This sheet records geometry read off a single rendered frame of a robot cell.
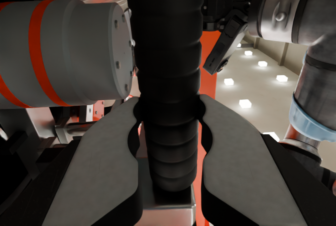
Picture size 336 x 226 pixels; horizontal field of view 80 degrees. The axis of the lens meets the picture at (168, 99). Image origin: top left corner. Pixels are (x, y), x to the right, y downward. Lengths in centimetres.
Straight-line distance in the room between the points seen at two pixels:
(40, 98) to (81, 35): 9
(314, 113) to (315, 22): 11
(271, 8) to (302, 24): 4
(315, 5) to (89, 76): 26
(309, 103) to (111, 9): 27
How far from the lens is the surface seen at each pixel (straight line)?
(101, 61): 24
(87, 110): 54
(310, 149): 67
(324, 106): 31
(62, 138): 42
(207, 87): 81
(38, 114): 38
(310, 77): 31
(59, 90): 27
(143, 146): 27
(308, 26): 29
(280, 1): 30
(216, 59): 37
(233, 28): 34
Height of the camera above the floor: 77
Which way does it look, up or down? 30 degrees up
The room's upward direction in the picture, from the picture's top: 177 degrees clockwise
